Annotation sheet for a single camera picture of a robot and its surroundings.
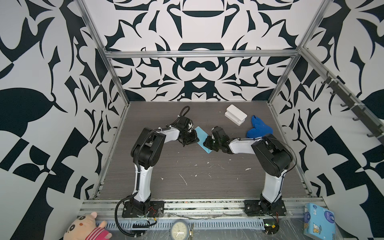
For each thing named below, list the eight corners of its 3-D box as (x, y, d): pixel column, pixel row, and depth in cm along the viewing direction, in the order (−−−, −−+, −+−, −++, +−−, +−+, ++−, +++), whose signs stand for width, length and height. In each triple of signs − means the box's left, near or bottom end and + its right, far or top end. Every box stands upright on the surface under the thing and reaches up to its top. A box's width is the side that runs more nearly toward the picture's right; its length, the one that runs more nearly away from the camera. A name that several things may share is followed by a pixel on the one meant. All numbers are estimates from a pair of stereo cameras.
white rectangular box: (238, 126, 108) (241, 120, 102) (223, 115, 114) (225, 108, 109) (245, 120, 111) (248, 114, 105) (230, 110, 118) (232, 103, 112)
